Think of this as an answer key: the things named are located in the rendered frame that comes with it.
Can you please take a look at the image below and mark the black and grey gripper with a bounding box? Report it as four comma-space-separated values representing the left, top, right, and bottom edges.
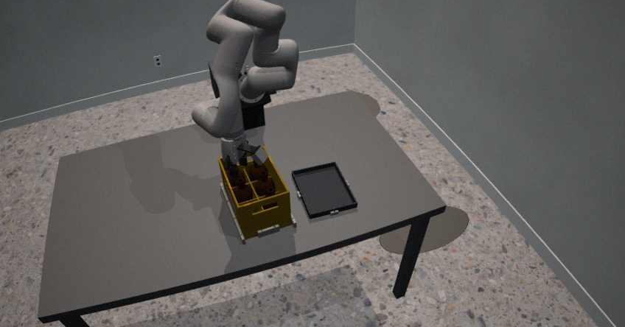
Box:
221, 130, 248, 178

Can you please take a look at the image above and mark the yellow translucent crate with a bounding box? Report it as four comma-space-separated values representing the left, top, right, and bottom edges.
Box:
220, 156, 292, 240

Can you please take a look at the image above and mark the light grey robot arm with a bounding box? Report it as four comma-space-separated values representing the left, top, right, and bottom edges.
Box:
192, 0, 298, 139

